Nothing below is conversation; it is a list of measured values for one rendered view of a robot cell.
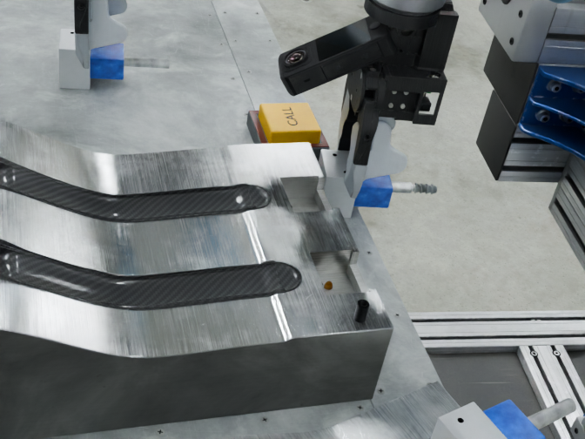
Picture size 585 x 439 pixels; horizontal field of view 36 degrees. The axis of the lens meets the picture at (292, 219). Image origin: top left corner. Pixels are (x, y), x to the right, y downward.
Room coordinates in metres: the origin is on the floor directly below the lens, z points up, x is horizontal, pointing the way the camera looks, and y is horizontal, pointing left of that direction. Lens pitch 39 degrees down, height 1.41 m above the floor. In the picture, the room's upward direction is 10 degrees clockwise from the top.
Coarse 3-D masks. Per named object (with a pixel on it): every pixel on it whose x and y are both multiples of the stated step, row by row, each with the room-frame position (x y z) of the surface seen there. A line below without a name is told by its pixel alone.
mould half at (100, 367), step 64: (0, 128) 0.65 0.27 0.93; (0, 192) 0.56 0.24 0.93; (128, 192) 0.64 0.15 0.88; (64, 256) 0.53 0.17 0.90; (128, 256) 0.56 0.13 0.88; (192, 256) 0.57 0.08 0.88; (256, 256) 0.59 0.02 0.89; (0, 320) 0.43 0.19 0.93; (64, 320) 0.46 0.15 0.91; (128, 320) 0.49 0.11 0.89; (192, 320) 0.50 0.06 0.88; (256, 320) 0.51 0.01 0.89; (320, 320) 0.52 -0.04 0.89; (384, 320) 0.53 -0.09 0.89; (0, 384) 0.42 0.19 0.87; (64, 384) 0.43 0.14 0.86; (128, 384) 0.45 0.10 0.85; (192, 384) 0.47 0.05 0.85; (256, 384) 0.49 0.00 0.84; (320, 384) 0.51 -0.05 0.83
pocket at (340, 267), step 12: (324, 252) 0.60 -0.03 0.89; (336, 252) 0.61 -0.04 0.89; (348, 252) 0.61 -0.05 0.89; (324, 264) 0.61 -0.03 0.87; (336, 264) 0.61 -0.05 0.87; (348, 264) 0.61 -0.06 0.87; (324, 276) 0.60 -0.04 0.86; (336, 276) 0.61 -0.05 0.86; (348, 276) 0.61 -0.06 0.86; (360, 276) 0.60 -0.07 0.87; (324, 288) 0.59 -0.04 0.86; (336, 288) 0.59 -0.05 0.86; (348, 288) 0.59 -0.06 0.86; (360, 288) 0.58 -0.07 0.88
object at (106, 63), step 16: (64, 32) 0.96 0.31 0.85; (64, 48) 0.92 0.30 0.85; (96, 48) 0.96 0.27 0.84; (112, 48) 0.97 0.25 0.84; (64, 64) 0.92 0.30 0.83; (80, 64) 0.93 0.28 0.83; (96, 64) 0.93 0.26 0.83; (112, 64) 0.94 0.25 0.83; (128, 64) 0.96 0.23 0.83; (144, 64) 0.96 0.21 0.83; (160, 64) 0.97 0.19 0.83; (64, 80) 0.92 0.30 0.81; (80, 80) 0.93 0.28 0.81
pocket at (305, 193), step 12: (288, 180) 0.70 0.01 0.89; (300, 180) 0.71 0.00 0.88; (312, 180) 0.71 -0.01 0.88; (324, 180) 0.71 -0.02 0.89; (288, 192) 0.70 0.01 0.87; (300, 192) 0.71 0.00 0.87; (312, 192) 0.71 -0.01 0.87; (324, 192) 0.71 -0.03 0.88; (300, 204) 0.70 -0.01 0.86; (312, 204) 0.70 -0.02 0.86; (324, 204) 0.69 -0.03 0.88
